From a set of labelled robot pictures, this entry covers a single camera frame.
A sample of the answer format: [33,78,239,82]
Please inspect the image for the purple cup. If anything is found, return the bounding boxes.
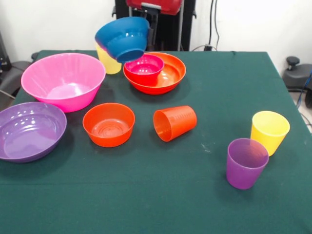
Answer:
[226,138,270,190]

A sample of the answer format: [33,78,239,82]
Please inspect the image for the tangle of floor cables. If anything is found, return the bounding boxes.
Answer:
[294,70,312,127]

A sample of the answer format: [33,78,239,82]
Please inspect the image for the purple bowl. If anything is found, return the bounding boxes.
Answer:
[0,101,68,163]

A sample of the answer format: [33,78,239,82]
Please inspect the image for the orange cup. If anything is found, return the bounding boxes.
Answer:
[153,105,197,142]

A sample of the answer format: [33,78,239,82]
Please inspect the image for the black hanging cable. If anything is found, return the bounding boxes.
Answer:
[209,0,221,51]

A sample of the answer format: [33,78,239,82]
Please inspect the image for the large orange bowl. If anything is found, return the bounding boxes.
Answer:
[123,52,187,95]

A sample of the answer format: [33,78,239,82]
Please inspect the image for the pale yellow cup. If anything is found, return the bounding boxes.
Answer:
[95,41,122,75]

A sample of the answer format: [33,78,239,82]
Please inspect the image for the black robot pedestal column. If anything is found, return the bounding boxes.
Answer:
[112,0,197,52]

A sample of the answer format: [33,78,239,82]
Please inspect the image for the dark green tablecloth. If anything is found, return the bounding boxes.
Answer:
[0,50,312,234]

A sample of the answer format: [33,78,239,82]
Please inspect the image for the small pink-red bowl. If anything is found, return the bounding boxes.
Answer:
[124,54,164,86]

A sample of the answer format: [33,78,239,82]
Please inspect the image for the large pink bowl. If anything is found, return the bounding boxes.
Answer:
[20,52,107,113]

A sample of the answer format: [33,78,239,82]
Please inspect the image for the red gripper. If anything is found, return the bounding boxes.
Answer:
[125,0,183,47]

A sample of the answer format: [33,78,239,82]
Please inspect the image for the small blue bowl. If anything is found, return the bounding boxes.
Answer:
[94,16,151,63]

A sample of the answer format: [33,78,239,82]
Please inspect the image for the small orange bowl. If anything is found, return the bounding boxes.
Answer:
[82,102,136,148]

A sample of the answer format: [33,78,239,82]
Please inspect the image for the bright yellow cup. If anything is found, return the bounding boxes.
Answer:
[250,110,291,157]

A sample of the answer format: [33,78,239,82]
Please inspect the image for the black pedestal foot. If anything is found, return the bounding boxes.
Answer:
[0,60,34,103]
[282,56,312,91]

